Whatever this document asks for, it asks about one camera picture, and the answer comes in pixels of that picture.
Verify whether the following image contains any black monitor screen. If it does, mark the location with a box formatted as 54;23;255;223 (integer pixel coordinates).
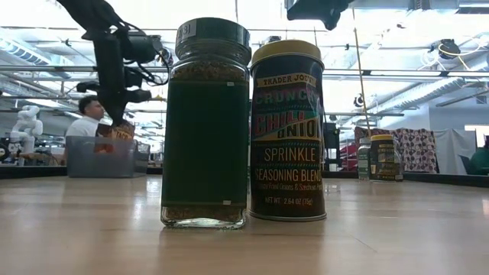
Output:
322;121;341;171

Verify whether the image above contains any grey translucent plastic bin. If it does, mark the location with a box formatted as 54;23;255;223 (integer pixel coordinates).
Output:
65;136;139;179

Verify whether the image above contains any yellow-lidded seasoning tin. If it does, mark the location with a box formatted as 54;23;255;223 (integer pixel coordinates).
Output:
369;134;398;182
248;39;328;223

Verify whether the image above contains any brown taco seasoning packet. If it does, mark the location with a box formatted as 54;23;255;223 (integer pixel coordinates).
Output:
95;121;136;154

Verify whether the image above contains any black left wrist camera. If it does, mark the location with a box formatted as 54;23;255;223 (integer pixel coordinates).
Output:
124;33;164;65

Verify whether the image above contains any red white fabric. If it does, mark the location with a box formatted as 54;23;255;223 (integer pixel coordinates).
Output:
338;141;358;172

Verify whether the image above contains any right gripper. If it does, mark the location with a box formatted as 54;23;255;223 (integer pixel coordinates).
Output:
286;0;355;32

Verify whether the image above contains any grey cloth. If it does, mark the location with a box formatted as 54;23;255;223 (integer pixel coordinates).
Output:
433;128;478;176

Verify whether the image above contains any patterned cloth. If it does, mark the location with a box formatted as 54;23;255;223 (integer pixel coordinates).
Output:
354;127;439;173

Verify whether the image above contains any black ceiling cable reel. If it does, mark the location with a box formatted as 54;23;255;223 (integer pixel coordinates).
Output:
437;37;463;61
161;46;175;66

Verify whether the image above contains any green-lidded glass spice jar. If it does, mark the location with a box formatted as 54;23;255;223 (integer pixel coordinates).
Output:
357;137;374;181
160;17;252;230

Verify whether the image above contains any yellow hanging cable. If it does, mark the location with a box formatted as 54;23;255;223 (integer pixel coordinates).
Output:
351;7;374;169

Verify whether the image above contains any person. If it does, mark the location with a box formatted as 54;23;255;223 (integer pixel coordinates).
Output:
63;95;106;138

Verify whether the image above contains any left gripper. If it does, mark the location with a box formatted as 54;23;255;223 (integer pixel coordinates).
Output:
76;32;152;127

